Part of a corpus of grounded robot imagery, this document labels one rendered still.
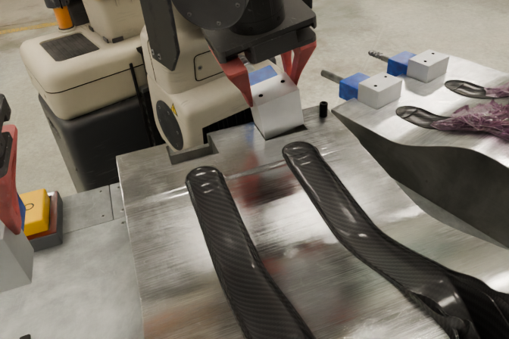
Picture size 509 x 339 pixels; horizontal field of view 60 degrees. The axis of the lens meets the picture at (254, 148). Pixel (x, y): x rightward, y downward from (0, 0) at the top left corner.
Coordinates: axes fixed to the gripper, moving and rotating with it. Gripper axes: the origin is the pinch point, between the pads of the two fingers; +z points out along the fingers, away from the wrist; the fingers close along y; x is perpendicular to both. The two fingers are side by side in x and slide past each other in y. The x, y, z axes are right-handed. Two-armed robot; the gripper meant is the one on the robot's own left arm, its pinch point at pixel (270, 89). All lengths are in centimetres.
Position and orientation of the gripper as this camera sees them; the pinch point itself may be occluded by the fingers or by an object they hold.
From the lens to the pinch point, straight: 50.2
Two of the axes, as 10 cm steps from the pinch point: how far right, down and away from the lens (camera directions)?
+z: 1.7, 6.7, 7.3
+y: 9.1, -3.9, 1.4
